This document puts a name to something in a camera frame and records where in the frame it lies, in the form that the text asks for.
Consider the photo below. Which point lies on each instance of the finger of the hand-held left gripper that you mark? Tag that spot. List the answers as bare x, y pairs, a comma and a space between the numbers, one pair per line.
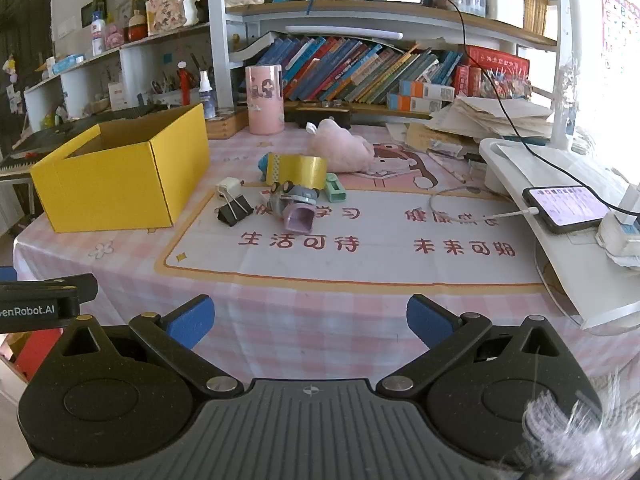
7, 274
75, 282

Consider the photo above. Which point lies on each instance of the black binder clip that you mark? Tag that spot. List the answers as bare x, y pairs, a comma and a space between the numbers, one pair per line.
234, 212

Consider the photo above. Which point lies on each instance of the grey purple toy car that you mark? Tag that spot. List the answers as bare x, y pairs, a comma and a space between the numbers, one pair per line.
297, 205

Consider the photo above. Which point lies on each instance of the pink checked cloth desktop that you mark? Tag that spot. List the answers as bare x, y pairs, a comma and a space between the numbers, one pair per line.
325, 320

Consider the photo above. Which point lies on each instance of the orange blue small boxes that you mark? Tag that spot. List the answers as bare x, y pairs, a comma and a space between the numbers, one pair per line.
420, 96

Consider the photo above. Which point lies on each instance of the yellow cardboard box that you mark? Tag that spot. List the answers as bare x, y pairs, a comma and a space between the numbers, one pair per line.
115, 190

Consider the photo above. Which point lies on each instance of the white bookshelf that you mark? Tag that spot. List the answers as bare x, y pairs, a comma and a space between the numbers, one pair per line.
220, 35

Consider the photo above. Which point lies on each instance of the white curved shelf unit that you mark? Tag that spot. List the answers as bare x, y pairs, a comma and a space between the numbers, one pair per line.
135, 55

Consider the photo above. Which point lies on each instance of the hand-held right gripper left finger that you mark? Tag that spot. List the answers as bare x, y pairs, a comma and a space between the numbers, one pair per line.
192, 322

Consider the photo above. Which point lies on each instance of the white spray bottle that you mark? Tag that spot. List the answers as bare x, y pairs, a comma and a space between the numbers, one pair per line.
206, 97

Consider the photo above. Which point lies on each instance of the black case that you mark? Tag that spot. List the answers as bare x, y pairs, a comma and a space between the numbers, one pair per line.
320, 115

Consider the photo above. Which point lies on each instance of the printed desk mat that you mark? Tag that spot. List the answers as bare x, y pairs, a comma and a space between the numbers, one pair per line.
380, 245

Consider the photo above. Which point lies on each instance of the small red white box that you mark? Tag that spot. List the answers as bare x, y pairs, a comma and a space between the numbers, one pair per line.
262, 208

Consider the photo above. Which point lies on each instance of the black picture frame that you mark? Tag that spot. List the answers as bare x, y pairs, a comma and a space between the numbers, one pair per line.
92, 12

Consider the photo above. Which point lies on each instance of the white lotion bottle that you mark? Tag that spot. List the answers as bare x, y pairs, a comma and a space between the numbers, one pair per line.
98, 35

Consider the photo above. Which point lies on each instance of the black smartphone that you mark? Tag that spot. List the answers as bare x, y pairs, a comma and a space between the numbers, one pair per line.
567, 207

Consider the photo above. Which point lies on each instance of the floral rabbit ornament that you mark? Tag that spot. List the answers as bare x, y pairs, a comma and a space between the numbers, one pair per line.
170, 7

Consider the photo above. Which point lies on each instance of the white red carton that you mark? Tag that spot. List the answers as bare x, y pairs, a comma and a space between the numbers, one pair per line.
118, 97

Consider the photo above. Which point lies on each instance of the red white doll jar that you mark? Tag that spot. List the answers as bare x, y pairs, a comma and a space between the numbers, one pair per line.
137, 27

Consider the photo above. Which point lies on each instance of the white fluffy cloth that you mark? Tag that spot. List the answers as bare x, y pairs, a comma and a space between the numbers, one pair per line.
575, 430

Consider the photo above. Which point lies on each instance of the wooden chessboard box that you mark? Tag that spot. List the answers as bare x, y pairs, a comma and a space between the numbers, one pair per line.
225, 124

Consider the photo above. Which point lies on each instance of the blue tissue pack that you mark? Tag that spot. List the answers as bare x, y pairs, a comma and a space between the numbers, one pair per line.
67, 64

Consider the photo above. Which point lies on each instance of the pink jar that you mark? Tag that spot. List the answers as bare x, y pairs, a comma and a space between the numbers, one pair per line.
114, 39

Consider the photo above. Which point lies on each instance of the black keyboard piano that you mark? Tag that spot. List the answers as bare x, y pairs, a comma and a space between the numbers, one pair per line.
60, 132

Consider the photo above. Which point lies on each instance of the alphabet wall poster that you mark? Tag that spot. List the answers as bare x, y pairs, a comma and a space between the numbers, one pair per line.
622, 25

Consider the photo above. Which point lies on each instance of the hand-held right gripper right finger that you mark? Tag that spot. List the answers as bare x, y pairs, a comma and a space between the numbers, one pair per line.
430, 320

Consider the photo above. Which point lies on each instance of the small green white stapler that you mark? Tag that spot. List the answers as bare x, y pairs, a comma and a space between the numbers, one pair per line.
335, 187

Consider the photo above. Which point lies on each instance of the white pen holder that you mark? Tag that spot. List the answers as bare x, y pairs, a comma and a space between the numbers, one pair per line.
504, 5

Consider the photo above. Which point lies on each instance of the pink plush toy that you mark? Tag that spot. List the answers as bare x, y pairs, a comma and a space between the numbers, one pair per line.
340, 145

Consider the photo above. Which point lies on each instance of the red printed box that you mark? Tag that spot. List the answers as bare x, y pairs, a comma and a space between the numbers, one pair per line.
500, 72

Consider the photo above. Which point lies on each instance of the leaning row of books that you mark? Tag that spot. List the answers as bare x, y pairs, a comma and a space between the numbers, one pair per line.
350, 67

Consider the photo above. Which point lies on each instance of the pink cylindrical cup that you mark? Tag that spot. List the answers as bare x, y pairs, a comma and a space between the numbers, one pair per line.
265, 100

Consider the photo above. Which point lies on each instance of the stack of papers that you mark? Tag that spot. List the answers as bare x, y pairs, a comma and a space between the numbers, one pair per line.
480, 120

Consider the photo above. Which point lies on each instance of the white charger plug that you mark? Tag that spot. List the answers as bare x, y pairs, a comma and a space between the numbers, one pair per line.
229, 186

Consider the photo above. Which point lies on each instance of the white desk lamp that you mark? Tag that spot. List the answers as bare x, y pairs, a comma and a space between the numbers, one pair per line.
562, 60

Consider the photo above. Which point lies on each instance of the white monitor riser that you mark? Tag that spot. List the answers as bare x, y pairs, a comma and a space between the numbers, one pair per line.
565, 265

